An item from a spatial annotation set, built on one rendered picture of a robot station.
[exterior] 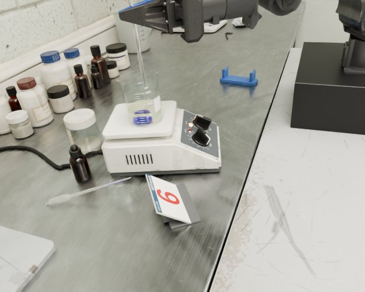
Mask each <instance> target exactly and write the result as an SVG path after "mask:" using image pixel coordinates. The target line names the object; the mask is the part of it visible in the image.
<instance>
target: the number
mask: <svg viewBox="0 0 365 292"><path fill-rule="evenodd" d="M151 178H152V182H153V184H154V187H155V191H156V194H157V197H158V200H159V204H160V207H161V209H162V212H164V213H167V214H171V215H173V216H176V217H180V218H183V219H185V220H187V217H186V215H185V213H184V210H183V207H182V205H181V202H180V200H179V198H178V195H177V192H176V190H175V187H174V185H173V184H170V183H168V182H165V181H162V180H160V179H157V178H155V177H152V176H151Z"/></svg>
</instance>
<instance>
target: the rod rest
mask: <svg viewBox="0 0 365 292"><path fill-rule="evenodd" d="M220 82H224V83H232V84H236V85H244V86H251V87H253V86H255V85H256V84H257V83H258V79H256V70H253V72H251V73H250V77H249V78H247V77H242V76H233V75H228V67H225V69H222V77H221V78H220Z"/></svg>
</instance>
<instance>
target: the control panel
mask: <svg viewBox="0 0 365 292"><path fill-rule="evenodd" d="M195 116H196V115H194V114H192V113H190V112H188V111H185V110H184V114H183V120H182V130H181V140H180V141H181V143H183V144H185V145H188V146H190V147H192V148H195V149H198V150H200V151H202V152H205V153H207V154H209V155H212V156H215V157H216V158H219V153H218V135H217V124H215V123H213V122H211V124H210V125H209V128H208V129H207V130H204V131H205V132H206V133H207V135H208V136H209V137H210V141H209V144H208V146H206V147H203V146H200V145H198V144H197V143H195V142H194V141H193V139H192V136H193V134H195V133H196V131H197V129H198V127H196V126H195V125H194V124H193V120H194V118H195ZM189 123H191V124H193V126H190V125H189ZM189 129H192V132H191V131H189Z"/></svg>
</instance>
